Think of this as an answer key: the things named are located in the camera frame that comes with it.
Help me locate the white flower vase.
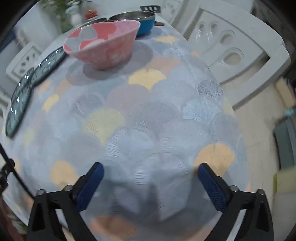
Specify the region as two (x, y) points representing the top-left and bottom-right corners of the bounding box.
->
(70, 11), (83, 26)

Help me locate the white dining chair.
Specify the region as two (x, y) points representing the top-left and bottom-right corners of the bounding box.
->
(183, 1), (291, 109)
(6, 42), (42, 83)

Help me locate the wooden base phone stand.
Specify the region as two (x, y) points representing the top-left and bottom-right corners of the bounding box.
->
(140, 5), (165, 26)

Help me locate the red teapot ornament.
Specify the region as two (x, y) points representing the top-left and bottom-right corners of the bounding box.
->
(84, 9), (98, 20)

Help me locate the blue patterned plate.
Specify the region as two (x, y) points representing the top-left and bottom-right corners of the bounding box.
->
(30, 46), (68, 87)
(11, 67), (35, 102)
(4, 84), (34, 138)

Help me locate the pink floral bowl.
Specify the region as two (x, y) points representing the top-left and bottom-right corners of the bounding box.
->
(63, 20), (140, 70)

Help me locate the red steel bowl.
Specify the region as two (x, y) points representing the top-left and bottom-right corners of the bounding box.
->
(77, 18), (107, 28)

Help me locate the black cable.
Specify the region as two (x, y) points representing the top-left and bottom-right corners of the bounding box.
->
(0, 141), (35, 200)

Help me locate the glass vase with flowers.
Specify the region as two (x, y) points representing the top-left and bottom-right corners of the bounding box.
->
(41, 0), (73, 33)

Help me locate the scallop patterned tablecloth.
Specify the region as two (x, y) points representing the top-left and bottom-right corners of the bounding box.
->
(1, 25), (250, 240)

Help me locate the blue steel bowl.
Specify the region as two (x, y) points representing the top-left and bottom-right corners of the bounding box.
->
(108, 11), (156, 37)

